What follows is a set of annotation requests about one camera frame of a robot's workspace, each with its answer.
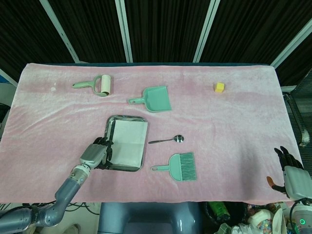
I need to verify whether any green bottle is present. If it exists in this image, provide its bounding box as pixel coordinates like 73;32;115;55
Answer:
210;201;231;220

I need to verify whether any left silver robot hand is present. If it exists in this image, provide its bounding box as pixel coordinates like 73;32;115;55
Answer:
79;136;116;170

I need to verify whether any silver metal tray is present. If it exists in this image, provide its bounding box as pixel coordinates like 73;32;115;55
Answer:
104;115;150;173

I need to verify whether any green dustpan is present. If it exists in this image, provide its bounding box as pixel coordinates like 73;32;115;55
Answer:
128;85;173;114

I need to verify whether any metal spoon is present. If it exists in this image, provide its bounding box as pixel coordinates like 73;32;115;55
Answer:
148;134;185;145

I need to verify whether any white paper sheet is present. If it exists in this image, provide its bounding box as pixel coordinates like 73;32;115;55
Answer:
110;119;149;169

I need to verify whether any blue-grey robot torso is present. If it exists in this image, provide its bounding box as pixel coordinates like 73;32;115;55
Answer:
98;201;203;234

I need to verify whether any black office chair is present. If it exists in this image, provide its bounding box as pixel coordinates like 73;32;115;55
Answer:
279;71;312;147

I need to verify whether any green hand brush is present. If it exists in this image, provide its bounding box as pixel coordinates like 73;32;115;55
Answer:
151;152;198;182

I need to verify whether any white partition post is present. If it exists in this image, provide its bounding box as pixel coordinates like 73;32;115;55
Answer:
114;0;134;63
270;23;312;69
43;0;80;63
192;0;221;63

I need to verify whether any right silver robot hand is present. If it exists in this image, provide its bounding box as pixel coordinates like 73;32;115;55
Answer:
266;146;312;199

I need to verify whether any pink plush table cloth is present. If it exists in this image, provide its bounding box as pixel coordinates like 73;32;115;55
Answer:
0;62;305;204

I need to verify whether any green lint roller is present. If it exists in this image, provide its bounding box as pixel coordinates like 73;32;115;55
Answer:
72;74;114;98

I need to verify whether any black basket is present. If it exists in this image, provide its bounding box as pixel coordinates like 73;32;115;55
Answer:
203;201;247;226

